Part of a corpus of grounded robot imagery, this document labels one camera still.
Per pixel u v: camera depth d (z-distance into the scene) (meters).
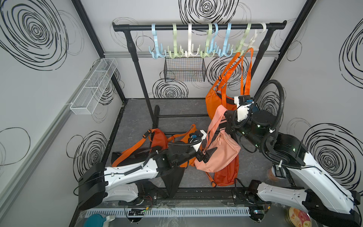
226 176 0.77
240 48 0.60
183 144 0.46
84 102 0.72
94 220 0.63
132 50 0.58
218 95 0.86
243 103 0.45
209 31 0.52
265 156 0.40
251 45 0.61
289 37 0.84
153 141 0.87
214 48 0.59
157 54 0.60
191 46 0.58
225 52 0.61
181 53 0.58
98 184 0.40
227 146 0.73
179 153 0.50
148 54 0.59
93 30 0.81
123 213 0.69
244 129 0.47
